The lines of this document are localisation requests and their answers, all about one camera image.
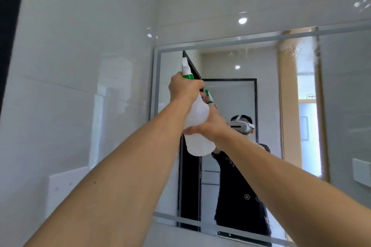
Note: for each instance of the white wall socket plate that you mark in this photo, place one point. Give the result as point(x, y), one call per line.
point(65, 187)

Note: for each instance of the person's left fingers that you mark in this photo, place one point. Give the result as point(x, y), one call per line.
point(200, 86)

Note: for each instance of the person's right hand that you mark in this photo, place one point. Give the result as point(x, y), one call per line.
point(214, 126)

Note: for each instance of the person's right thumb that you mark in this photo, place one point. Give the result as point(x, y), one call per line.
point(194, 130)

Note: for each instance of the person's right forearm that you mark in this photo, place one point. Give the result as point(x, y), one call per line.
point(289, 186)

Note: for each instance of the white spray bottle green collar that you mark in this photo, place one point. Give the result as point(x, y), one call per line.
point(198, 142)

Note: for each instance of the person's left forearm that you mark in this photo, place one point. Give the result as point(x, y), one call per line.
point(121, 174)

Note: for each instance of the frosted-edge wall mirror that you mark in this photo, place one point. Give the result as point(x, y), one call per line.
point(289, 87)

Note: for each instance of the person's left hand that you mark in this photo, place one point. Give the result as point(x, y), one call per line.
point(182, 89)

